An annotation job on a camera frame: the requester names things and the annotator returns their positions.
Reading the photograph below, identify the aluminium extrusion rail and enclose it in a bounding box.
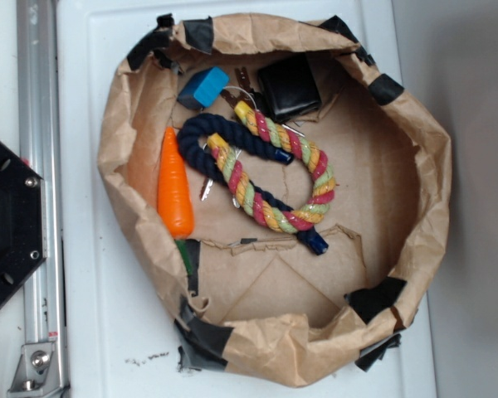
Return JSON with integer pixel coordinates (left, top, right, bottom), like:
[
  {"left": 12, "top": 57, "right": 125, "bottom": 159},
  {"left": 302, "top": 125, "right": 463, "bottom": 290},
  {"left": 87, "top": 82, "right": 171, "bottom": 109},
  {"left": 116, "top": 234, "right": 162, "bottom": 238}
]
[{"left": 16, "top": 1, "right": 70, "bottom": 397}]

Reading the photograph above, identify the black leather wallet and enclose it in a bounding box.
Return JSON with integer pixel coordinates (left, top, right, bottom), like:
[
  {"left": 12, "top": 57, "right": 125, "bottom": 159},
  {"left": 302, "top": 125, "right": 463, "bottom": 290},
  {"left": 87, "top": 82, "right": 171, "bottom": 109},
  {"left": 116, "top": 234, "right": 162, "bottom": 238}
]
[{"left": 257, "top": 53, "right": 322, "bottom": 122}]

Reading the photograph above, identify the metal corner bracket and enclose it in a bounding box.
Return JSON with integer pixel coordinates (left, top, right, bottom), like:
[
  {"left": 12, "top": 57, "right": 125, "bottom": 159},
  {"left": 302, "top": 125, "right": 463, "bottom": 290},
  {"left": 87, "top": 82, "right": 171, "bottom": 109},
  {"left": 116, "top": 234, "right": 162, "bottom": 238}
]
[{"left": 7, "top": 342, "right": 62, "bottom": 397}]

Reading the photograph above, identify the white plastic tray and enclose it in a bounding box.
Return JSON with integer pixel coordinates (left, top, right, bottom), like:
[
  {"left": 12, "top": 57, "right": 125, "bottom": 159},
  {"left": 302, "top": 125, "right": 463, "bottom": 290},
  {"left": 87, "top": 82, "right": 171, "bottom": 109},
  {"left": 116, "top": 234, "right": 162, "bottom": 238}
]
[{"left": 56, "top": 1, "right": 437, "bottom": 397}]

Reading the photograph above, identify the orange plastic carrot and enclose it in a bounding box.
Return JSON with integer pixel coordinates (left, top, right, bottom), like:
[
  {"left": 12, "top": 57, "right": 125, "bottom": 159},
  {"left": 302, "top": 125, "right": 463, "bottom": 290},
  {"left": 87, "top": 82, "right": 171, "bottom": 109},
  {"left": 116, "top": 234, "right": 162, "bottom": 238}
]
[{"left": 157, "top": 126, "right": 194, "bottom": 276}]

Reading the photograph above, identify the navy blue twisted rope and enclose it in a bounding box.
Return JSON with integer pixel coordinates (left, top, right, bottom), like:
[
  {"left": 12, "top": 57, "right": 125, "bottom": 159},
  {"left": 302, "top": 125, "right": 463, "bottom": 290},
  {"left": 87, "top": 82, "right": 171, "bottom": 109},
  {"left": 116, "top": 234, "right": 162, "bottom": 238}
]
[{"left": 176, "top": 113, "right": 330, "bottom": 256}]

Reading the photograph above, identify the blue foam block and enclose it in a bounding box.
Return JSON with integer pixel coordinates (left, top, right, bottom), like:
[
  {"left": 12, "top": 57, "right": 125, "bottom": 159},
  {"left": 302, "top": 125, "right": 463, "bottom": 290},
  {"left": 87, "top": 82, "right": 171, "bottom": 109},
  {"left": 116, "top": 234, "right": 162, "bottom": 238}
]
[{"left": 177, "top": 66, "right": 229, "bottom": 110}]

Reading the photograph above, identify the brown paper bag bin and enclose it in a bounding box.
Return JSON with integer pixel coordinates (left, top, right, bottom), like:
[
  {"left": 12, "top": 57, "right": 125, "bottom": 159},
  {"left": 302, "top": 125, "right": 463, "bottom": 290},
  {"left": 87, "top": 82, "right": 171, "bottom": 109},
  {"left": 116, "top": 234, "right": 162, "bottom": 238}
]
[{"left": 97, "top": 13, "right": 452, "bottom": 387}]

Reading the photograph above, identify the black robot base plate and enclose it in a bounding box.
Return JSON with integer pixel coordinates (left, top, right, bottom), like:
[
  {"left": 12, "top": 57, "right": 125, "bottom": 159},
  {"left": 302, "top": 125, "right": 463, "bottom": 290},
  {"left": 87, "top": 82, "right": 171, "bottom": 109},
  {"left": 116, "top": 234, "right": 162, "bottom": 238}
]
[{"left": 0, "top": 141, "right": 45, "bottom": 309}]

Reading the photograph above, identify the multicolored twisted rope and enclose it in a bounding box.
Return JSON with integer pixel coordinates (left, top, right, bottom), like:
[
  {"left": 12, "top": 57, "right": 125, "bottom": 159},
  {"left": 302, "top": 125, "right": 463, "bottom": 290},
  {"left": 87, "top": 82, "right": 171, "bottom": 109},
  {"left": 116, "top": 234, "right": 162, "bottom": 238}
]
[{"left": 207, "top": 100, "right": 337, "bottom": 235}]

